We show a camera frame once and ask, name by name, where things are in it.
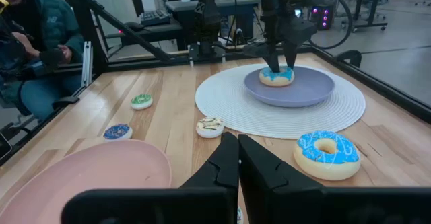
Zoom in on pink plate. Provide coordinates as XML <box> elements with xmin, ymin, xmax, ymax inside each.
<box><xmin>0</xmin><ymin>139</ymin><xmax>173</xmax><ymax>224</ymax></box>

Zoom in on large blue-iced donut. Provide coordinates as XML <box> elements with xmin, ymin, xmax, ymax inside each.
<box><xmin>258</xmin><ymin>65</ymin><xmax>296</xmax><ymax>87</ymax></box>
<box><xmin>292</xmin><ymin>130</ymin><xmax>362</xmax><ymax>182</ymax></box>

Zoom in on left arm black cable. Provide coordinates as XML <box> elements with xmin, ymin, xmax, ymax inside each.
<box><xmin>308</xmin><ymin>0</ymin><xmax>354</xmax><ymax>50</ymax></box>

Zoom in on black wheeled stand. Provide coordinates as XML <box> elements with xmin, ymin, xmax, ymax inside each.
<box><xmin>341</xmin><ymin>0</ymin><xmax>422</xmax><ymax>33</ymax></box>

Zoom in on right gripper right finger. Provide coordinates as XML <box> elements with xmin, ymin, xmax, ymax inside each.
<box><xmin>238</xmin><ymin>133</ymin><xmax>431</xmax><ymax>224</ymax></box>

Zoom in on black desk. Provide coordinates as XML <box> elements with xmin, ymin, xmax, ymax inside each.
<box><xmin>106</xmin><ymin>17</ymin><xmax>185</xmax><ymax>52</ymax></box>

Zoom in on black frame bracket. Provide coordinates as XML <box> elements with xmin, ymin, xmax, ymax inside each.
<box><xmin>335</xmin><ymin>50</ymin><xmax>363</xmax><ymax>69</ymax></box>

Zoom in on small dark blue donut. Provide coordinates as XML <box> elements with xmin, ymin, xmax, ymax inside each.
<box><xmin>102</xmin><ymin>124</ymin><xmax>133</xmax><ymax>141</ymax></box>

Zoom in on purple plate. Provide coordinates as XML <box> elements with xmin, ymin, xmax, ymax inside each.
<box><xmin>243</xmin><ymin>65</ymin><xmax>336</xmax><ymax>108</ymax></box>

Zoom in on small green-iced donut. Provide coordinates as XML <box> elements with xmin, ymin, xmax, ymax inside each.
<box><xmin>130</xmin><ymin>93</ymin><xmax>154</xmax><ymax>111</ymax></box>

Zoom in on black computer mouse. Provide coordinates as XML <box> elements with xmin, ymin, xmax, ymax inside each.
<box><xmin>123</xmin><ymin>21</ymin><xmax>145</xmax><ymax>32</ymax></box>

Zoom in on large white plate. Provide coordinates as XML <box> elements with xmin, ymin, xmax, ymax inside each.
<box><xmin>194</xmin><ymin>62</ymin><xmax>367</xmax><ymax>140</ymax></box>

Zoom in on person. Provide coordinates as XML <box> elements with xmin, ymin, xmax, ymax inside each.
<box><xmin>0</xmin><ymin>0</ymin><xmax>85</xmax><ymax>122</ymax></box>

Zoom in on small white chocolate-drizzle donut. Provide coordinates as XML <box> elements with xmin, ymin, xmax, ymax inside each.
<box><xmin>195</xmin><ymin>116</ymin><xmax>225</xmax><ymax>139</ymax></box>

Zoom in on computer tower pink lights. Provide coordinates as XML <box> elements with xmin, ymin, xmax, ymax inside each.
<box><xmin>309</xmin><ymin>3</ymin><xmax>334</xmax><ymax>31</ymax></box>

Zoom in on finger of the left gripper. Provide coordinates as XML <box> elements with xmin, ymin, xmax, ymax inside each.
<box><xmin>265</xmin><ymin>44</ymin><xmax>281</xmax><ymax>73</ymax></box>
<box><xmin>284</xmin><ymin>42</ymin><xmax>300</xmax><ymax>70</ymax></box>

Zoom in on black keyboard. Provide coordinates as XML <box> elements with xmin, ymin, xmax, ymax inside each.
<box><xmin>139</xmin><ymin>9</ymin><xmax>172</xmax><ymax>27</ymax></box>

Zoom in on silver aluminium profile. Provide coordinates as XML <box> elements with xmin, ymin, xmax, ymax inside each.
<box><xmin>81</xmin><ymin>41</ymin><xmax>93</xmax><ymax>87</ymax></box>

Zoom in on grey table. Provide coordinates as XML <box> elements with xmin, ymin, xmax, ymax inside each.
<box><xmin>164</xmin><ymin>0</ymin><xmax>261</xmax><ymax>40</ymax></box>

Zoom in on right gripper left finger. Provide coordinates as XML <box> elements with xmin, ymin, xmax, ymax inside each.
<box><xmin>61</xmin><ymin>131</ymin><xmax>240</xmax><ymax>224</ymax></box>

